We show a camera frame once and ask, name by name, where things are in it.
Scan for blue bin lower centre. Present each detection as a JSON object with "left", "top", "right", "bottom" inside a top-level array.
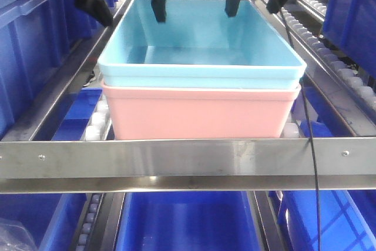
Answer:
[{"left": 115, "top": 191, "right": 260, "bottom": 250}]

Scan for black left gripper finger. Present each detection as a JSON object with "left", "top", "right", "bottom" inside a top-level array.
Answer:
[
  {"left": 151, "top": 0, "right": 166, "bottom": 23},
  {"left": 74, "top": 0, "right": 113, "bottom": 26}
]

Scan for pink plastic box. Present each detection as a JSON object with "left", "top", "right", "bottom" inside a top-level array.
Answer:
[{"left": 102, "top": 83, "right": 301, "bottom": 140}]

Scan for blue bin right upper shelf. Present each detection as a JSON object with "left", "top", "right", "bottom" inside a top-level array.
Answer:
[{"left": 323, "top": 0, "right": 375, "bottom": 77}]

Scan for blue bin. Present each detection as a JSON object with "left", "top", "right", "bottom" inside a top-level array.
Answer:
[
  {"left": 115, "top": 191, "right": 260, "bottom": 250},
  {"left": 268, "top": 190, "right": 375, "bottom": 250},
  {"left": 1, "top": 193, "right": 86, "bottom": 250}
]

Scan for blue bin shelf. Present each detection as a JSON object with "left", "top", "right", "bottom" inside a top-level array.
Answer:
[
  {"left": 1, "top": 0, "right": 99, "bottom": 135},
  {"left": 323, "top": 0, "right": 375, "bottom": 77}
]

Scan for blue bin lower left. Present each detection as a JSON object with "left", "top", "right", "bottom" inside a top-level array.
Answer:
[{"left": 1, "top": 193, "right": 86, "bottom": 250}]

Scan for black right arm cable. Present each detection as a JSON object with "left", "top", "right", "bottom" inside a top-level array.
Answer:
[{"left": 278, "top": 8, "right": 322, "bottom": 251}]

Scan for white roller track left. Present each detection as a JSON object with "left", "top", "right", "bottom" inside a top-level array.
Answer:
[{"left": 82, "top": 100, "right": 111, "bottom": 141}]

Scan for steel shelf front rail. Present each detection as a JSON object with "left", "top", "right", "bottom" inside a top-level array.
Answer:
[{"left": 1, "top": 137, "right": 375, "bottom": 193}]

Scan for light blue plastic box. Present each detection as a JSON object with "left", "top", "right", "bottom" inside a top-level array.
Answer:
[{"left": 98, "top": 0, "right": 307, "bottom": 89}]

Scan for blue bin lower right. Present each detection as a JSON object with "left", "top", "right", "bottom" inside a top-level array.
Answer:
[{"left": 268, "top": 190, "right": 375, "bottom": 250}]

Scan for white roller track right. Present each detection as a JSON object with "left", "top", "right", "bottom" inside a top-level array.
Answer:
[{"left": 279, "top": 7, "right": 375, "bottom": 111}]

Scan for white roller track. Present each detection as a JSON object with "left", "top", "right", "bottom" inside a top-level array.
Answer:
[
  {"left": 82, "top": 100, "right": 111, "bottom": 141},
  {"left": 279, "top": 7, "right": 375, "bottom": 111}
]

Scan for blue bin left upper shelf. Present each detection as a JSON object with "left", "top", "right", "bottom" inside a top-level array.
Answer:
[{"left": 1, "top": 0, "right": 99, "bottom": 135}]

